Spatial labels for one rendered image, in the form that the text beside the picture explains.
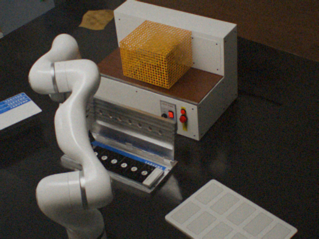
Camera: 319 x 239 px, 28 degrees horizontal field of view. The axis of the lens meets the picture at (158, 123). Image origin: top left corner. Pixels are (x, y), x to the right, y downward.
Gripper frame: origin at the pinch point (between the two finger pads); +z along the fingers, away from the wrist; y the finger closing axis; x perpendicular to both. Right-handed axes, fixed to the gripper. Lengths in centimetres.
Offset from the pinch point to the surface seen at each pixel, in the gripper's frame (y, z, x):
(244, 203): 73, 2, 6
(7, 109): -39.7, -5.6, -0.8
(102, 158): 11.5, 1.3, 0.1
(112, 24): -52, -15, 93
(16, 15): -177, 20, 146
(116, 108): 10.5, -16.7, 10.8
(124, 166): 22.1, 1.3, 0.2
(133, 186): 31.4, 3.7, -6.6
